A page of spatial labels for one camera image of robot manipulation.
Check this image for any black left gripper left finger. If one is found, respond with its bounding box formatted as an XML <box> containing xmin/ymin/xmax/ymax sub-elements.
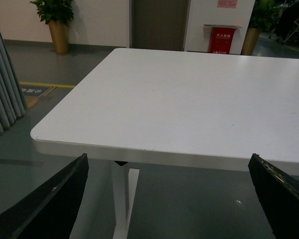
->
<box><xmin>0</xmin><ymin>153</ymin><xmax>89</xmax><ymax>239</ymax></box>

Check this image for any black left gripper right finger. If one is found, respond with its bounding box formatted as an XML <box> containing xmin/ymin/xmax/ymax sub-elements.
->
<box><xmin>248</xmin><ymin>153</ymin><xmax>299</xmax><ymax>239</ymax></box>

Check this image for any grey curtain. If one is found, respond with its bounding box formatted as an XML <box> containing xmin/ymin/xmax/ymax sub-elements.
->
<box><xmin>0</xmin><ymin>2</ymin><xmax>28</xmax><ymax>143</ymax></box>

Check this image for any floor sign mat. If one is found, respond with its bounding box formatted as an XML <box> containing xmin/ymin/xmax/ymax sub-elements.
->
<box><xmin>21</xmin><ymin>85</ymin><xmax>56</xmax><ymax>98</ymax></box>

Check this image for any office chair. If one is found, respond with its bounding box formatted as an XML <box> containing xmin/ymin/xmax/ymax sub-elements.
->
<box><xmin>268</xmin><ymin>18</ymin><xmax>299</xmax><ymax>45</ymax></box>

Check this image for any red fire extinguisher box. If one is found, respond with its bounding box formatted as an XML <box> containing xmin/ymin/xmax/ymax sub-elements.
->
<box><xmin>203</xmin><ymin>24</ymin><xmax>242</xmax><ymax>54</ymax></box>

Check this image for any right potted plant gold pot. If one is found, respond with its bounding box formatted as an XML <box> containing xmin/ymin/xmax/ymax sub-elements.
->
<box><xmin>241</xmin><ymin>0</ymin><xmax>279</xmax><ymax>56</ymax></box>

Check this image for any potted plant gold pot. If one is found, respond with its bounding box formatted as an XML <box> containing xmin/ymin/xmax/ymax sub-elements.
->
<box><xmin>241</xmin><ymin>0</ymin><xmax>279</xmax><ymax>56</ymax></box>
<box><xmin>30</xmin><ymin>0</ymin><xmax>74</xmax><ymax>54</ymax></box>

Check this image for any left potted plant gold pot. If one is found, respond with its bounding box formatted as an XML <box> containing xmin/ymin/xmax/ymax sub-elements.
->
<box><xmin>30</xmin><ymin>0</ymin><xmax>74</xmax><ymax>54</ymax></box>

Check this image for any pink paper notice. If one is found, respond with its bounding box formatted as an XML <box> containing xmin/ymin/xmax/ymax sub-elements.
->
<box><xmin>217</xmin><ymin>0</ymin><xmax>237</xmax><ymax>8</ymax></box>

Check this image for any grey door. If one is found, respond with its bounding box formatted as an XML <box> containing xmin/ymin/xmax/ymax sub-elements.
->
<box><xmin>131</xmin><ymin>0</ymin><xmax>190</xmax><ymax>51</ymax></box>

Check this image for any white table leg frame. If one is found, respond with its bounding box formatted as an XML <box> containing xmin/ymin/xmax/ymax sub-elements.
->
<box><xmin>69</xmin><ymin>160</ymin><xmax>140</xmax><ymax>239</ymax></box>

